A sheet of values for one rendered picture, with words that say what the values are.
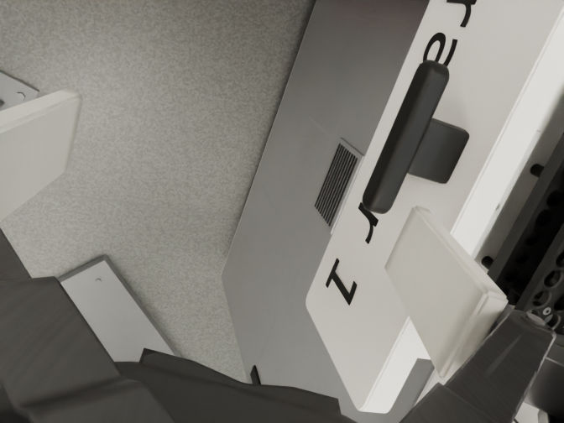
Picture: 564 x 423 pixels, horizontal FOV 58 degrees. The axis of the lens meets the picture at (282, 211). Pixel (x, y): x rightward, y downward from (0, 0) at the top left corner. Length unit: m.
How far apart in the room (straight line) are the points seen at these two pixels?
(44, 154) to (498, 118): 0.19
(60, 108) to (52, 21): 0.96
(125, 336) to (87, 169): 0.43
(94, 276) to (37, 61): 0.48
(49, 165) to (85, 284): 1.10
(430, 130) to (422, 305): 0.10
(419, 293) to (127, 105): 1.01
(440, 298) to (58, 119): 0.13
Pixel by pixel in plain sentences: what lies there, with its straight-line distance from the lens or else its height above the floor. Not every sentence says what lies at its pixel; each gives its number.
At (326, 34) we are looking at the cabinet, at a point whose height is 0.21.
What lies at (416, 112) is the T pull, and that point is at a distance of 0.24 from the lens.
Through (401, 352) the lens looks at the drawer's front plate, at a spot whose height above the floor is 0.93.
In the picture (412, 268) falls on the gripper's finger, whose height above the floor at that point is 0.97.
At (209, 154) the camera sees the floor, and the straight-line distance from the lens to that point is 1.18.
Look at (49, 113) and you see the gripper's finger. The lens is 0.17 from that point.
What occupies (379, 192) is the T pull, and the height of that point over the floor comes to 0.91.
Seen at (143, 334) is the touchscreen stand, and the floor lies 0.03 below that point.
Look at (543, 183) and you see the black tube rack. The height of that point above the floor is 0.87.
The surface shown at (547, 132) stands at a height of 0.84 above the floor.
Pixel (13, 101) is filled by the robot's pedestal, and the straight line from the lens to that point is 1.16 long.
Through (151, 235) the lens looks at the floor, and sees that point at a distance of 1.25.
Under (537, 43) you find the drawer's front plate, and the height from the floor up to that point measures 0.92.
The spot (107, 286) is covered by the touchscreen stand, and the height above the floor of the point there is 0.03.
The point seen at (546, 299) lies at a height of 0.90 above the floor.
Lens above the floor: 1.12
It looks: 62 degrees down
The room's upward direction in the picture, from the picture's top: 150 degrees clockwise
